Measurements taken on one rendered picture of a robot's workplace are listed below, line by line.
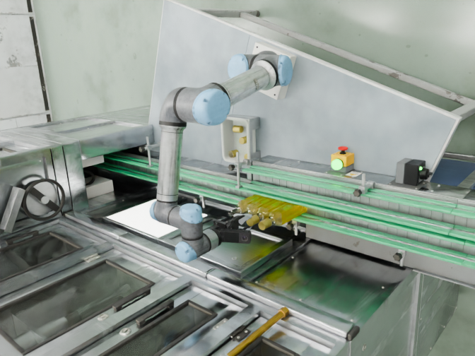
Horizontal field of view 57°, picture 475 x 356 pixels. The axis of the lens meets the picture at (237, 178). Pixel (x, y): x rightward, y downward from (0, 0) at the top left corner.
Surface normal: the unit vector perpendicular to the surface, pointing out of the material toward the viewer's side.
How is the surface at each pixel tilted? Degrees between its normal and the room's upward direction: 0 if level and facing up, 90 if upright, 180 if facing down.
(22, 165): 90
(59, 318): 90
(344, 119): 0
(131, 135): 90
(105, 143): 90
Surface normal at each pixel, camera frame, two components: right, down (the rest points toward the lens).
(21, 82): 0.76, 0.18
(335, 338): -0.04, -0.95
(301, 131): -0.65, 0.26
